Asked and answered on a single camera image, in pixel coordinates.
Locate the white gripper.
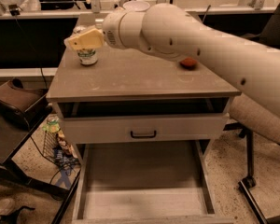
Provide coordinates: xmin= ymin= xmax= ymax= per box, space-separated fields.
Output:
xmin=64 ymin=10 xmax=147 ymax=50

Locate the green white 7up can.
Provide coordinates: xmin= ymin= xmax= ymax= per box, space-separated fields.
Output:
xmin=73 ymin=25 xmax=99 ymax=66

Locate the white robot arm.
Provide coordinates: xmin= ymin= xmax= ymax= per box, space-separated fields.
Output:
xmin=64 ymin=4 xmax=280 ymax=118

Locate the grey drawer cabinet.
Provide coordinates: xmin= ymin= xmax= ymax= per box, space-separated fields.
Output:
xmin=46 ymin=11 xmax=243 ymax=224

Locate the open pulled-out drawer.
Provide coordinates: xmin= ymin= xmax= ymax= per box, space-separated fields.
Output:
xmin=72 ymin=141 xmax=234 ymax=224

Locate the white ceramic bowl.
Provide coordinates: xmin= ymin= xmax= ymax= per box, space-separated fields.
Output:
xmin=123 ymin=0 xmax=150 ymax=11

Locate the red orange apple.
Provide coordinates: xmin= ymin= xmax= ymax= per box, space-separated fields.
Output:
xmin=180 ymin=58 xmax=197 ymax=69

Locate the dark side table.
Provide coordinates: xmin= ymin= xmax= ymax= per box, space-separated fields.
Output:
xmin=0 ymin=106 xmax=80 ymax=224

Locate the brown fabric office chair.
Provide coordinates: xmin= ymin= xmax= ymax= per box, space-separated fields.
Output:
xmin=224 ymin=3 xmax=280 ymax=224

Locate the black cable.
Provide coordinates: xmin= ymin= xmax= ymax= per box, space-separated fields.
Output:
xmin=8 ymin=4 xmax=49 ymax=90

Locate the wire basket with snacks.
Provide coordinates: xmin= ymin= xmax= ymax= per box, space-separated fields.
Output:
xmin=42 ymin=116 xmax=79 ymax=167

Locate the upper closed drawer with handle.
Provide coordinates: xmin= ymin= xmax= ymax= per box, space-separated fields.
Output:
xmin=60 ymin=114 xmax=229 ymax=145

